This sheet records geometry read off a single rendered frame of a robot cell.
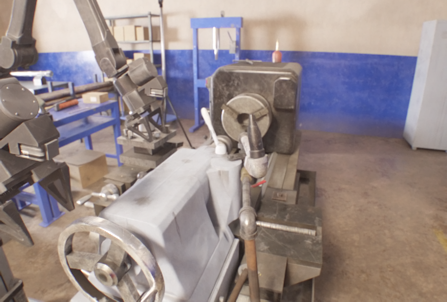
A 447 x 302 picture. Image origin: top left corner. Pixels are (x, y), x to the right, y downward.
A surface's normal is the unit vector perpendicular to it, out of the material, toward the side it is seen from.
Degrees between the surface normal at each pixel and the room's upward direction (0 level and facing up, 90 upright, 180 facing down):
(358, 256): 0
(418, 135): 90
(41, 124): 60
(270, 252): 0
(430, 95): 90
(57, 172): 87
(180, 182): 0
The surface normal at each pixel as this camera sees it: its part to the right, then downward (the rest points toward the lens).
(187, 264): 0.90, -0.23
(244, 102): -0.30, 0.31
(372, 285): 0.00, -0.95
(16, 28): -0.07, 0.22
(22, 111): 0.85, -0.43
